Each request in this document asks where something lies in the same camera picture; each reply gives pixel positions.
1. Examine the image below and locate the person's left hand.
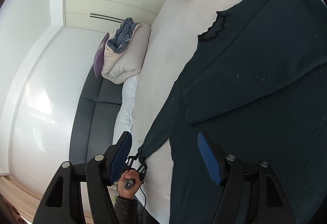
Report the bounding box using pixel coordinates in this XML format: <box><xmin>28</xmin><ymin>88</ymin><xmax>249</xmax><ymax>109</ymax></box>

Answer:
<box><xmin>118</xmin><ymin>170</ymin><xmax>141</xmax><ymax>200</ymax></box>

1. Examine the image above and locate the dark green knit sweater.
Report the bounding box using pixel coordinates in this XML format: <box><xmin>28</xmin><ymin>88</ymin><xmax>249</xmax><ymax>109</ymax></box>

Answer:
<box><xmin>140</xmin><ymin>0</ymin><xmax>326</xmax><ymax>223</ymax></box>

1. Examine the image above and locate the purple cushion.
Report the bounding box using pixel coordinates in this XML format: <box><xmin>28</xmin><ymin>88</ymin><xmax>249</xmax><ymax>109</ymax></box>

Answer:
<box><xmin>93</xmin><ymin>33</ymin><xmax>110</xmax><ymax>78</ymax></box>

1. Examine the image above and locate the white bed sheet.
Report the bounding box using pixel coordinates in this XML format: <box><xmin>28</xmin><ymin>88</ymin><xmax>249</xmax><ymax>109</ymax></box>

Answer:
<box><xmin>131</xmin><ymin>0</ymin><xmax>298</xmax><ymax>224</ymax></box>

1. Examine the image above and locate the dark grey upholstered headboard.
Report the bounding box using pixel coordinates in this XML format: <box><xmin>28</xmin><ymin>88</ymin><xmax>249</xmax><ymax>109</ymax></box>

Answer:
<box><xmin>69</xmin><ymin>69</ymin><xmax>122</xmax><ymax>165</ymax></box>

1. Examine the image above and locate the folded beige duvet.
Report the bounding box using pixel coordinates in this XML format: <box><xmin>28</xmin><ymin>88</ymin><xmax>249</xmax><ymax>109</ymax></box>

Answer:
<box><xmin>101</xmin><ymin>23</ymin><xmax>151</xmax><ymax>84</ymax></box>

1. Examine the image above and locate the white pillow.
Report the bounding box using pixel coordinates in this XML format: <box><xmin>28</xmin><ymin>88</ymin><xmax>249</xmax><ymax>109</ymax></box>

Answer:
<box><xmin>113</xmin><ymin>75</ymin><xmax>139</xmax><ymax>144</ymax></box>

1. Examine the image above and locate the blue grey folded cloth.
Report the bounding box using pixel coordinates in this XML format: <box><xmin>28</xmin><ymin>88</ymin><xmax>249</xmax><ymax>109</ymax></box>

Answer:
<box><xmin>106</xmin><ymin>17</ymin><xmax>140</xmax><ymax>54</ymax></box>

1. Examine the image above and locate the black jacket forearm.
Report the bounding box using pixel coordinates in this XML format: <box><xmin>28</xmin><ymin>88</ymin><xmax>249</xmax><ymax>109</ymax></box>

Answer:
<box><xmin>114</xmin><ymin>196</ymin><xmax>139</xmax><ymax>224</ymax></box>

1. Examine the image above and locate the black cable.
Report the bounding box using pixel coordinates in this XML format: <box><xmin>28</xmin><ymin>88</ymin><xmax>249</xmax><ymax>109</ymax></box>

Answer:
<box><xmin>137</xmin><ymin>186</ymin><xmax>148</xmax><ymax>210</ymax></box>

